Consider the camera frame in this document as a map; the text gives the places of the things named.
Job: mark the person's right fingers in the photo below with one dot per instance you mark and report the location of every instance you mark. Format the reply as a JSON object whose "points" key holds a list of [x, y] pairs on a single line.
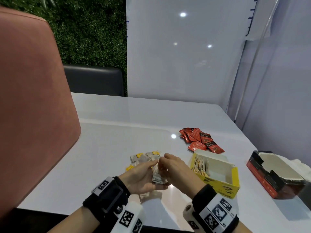
{"points": [[165, 163]]}

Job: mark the person's left hand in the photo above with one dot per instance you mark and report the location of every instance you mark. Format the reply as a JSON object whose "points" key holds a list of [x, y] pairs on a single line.
{"points": [[137, 178]]}

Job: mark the white crumpled plastic wrap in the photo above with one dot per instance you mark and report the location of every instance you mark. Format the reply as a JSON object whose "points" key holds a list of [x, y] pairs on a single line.
{"points": [[301, 167]]}

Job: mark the pile of red packets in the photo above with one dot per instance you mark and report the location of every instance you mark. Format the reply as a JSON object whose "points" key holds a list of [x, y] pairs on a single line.
{"points": [[200, 140]]}

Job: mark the open red and black box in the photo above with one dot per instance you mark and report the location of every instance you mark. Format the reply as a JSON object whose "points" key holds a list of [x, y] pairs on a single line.
{"points": [[272, 174]]}

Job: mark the person's left thumb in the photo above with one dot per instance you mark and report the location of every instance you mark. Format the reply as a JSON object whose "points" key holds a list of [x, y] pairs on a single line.
{"points": [[149, 164]]}

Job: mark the row of boxed tea bags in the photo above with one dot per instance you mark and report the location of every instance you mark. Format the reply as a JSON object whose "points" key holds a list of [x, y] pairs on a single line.
{"points": [[200, 166]]}

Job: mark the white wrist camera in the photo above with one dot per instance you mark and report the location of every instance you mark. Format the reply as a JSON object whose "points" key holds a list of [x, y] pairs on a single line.
{"points": [[128, 217], [190, 215]]}

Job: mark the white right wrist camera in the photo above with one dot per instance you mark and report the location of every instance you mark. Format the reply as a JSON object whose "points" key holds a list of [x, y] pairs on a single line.
{"points": [[190, 215]]}

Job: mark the dark grey chair back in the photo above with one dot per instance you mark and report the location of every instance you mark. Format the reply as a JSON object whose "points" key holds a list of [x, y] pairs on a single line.
{"points": [[94, 80]]}

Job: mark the green artificial hedge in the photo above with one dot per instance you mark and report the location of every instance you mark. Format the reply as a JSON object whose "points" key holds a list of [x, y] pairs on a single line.
{"points": [[90, 29]]}

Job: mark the pile of yellow-tagged tea bags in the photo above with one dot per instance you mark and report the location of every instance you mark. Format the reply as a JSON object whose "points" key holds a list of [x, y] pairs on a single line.
{"points": [[143, 158]]}

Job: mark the person's right forearm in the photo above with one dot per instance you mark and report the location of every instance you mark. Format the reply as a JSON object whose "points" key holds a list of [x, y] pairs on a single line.
{"points": [[243, 228]]}

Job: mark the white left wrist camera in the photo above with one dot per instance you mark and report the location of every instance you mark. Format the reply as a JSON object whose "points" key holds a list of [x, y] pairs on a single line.
{"points": [[128, 217]]}

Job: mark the stack of tea bags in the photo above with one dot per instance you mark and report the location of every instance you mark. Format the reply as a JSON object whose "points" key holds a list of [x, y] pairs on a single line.
{"points": [[158, 177]]}

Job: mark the person's right hand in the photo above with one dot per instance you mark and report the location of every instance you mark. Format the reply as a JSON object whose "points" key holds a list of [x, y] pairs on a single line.
{"points": [[181, 173]]}

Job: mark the person's left forearm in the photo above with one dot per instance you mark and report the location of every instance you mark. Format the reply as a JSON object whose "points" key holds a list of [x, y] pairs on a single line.
{"points": [[77, 222]]}

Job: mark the open yellow tea box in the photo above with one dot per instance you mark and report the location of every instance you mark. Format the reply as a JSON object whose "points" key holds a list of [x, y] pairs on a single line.
{"points": [[220, 179]]}

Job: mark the white glossy partition panel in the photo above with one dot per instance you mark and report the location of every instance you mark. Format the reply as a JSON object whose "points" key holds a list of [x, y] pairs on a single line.
{"points": [[184, 53]]}

